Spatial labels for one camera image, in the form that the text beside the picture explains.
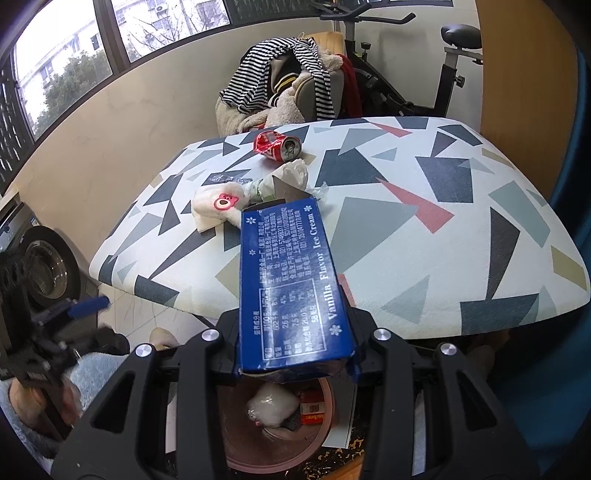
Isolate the grey jacket yellow stripe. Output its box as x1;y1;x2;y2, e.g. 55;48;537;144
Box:
268;48;305;100

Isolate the wooden door panel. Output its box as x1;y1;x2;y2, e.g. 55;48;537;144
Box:
475;0;583;204

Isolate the white tissue with pink sticker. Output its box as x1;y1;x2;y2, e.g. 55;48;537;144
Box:
191;181;252;232

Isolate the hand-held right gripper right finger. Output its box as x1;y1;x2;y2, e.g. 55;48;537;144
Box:
344;305;541;480

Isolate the tan chair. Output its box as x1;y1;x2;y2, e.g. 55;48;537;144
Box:
295;31;365;123

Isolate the crushed red soda can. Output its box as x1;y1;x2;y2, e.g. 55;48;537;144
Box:
253;130;303;162

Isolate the beige slipper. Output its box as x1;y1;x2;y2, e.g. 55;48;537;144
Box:
150;327;180;349

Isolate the person's left hand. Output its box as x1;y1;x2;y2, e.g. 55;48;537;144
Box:
7;381;81;432

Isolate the chair piled with clothes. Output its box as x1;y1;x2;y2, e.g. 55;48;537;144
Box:
215;51;347;137

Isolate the red cloth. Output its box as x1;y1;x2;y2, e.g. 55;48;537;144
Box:
339;54;365;118

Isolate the red gold cigarette box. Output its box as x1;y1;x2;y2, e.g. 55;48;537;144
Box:
299;390;326;424

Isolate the pale green plastic wrapper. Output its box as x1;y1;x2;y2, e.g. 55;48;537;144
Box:
249;178;280;205

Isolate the grey washing machine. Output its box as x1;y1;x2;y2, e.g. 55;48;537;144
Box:
0;194;100;324

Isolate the teal fabric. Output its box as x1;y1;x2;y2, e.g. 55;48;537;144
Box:
489;46;591;480

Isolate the blue ice cream box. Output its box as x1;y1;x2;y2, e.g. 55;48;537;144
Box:
238;196;358;376

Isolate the brown plastic bin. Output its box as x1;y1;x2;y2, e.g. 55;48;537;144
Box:
217;376;340;474

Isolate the black exercise bike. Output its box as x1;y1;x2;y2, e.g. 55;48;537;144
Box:
310;0;485;121

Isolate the clear plastic wrapper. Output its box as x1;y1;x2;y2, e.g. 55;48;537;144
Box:
205;168;252;185

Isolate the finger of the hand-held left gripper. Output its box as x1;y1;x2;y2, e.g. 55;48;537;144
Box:
60;327;131;358
34;296;110;324

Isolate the white plastic bag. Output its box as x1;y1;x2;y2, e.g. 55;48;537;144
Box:
247;383;301;428

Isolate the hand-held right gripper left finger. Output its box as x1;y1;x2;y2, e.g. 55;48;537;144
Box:
51;310;243;480

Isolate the geometric patterned table cover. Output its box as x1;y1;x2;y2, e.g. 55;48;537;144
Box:
89;116;591;340

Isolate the white flat board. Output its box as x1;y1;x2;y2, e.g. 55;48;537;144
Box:
322;382;357;449

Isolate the dark framed window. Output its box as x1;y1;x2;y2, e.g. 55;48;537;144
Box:
0;0;455;195

